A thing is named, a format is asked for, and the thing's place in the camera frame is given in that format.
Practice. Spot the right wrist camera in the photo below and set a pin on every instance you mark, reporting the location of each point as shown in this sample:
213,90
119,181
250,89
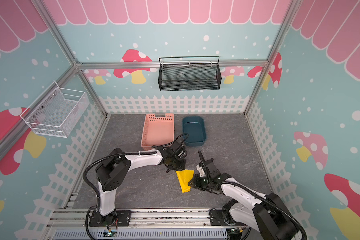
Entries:
201,170

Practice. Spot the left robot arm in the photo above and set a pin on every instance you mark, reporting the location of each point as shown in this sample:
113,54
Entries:
105,175

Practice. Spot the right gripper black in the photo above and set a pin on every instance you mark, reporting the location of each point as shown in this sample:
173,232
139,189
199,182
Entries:
208,172

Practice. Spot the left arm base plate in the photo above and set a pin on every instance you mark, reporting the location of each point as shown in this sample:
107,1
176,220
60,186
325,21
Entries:
116,218

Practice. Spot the white wire wall basket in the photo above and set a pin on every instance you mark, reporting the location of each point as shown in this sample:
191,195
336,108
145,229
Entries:
57,112

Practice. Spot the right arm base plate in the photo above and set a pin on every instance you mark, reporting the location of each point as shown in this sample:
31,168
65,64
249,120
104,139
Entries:
221,217

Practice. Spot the aluminium mounting rail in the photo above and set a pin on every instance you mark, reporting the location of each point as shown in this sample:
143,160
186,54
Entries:
175,218

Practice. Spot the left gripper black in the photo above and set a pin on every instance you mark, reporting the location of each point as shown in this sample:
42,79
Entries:
182,166

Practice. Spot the black mesh wall basket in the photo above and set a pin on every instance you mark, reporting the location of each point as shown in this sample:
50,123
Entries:
193,73

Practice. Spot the teal plastic tray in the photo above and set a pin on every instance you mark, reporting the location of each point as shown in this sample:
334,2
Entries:
194,126

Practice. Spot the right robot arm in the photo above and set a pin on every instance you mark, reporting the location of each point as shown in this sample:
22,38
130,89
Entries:
267,214

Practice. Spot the pink plastic basket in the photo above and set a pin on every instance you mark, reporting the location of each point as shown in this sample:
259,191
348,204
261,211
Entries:
159,129

